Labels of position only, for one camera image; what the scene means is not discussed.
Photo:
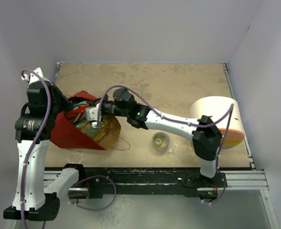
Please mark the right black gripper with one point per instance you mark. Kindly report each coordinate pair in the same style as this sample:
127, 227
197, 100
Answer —
106, 98

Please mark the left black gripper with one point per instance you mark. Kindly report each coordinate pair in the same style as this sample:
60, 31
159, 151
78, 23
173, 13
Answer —
64, 102

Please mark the red brown paper bag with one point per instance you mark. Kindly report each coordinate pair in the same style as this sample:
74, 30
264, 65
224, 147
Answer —
65, 134

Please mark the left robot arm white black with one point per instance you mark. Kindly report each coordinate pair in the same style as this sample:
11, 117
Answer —
33, 201

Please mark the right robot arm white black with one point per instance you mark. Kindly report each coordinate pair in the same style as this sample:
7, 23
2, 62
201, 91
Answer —
203, 133

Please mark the yellow kettle chips bag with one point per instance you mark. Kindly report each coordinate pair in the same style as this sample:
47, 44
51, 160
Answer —
95, 133

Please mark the green snack packet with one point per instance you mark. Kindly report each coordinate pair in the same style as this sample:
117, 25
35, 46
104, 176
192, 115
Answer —
78, 107

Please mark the clear tape roll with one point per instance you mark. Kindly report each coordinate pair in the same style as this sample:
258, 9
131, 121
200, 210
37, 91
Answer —
160, 141

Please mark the large white paper roll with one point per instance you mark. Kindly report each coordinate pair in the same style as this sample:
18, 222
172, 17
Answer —
215, 107

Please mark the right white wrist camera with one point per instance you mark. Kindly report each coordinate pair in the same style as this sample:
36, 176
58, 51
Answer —
92, 116

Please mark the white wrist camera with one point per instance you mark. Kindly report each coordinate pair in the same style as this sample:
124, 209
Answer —
31, 77
92, 116

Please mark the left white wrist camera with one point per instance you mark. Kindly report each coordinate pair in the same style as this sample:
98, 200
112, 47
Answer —
31, 77

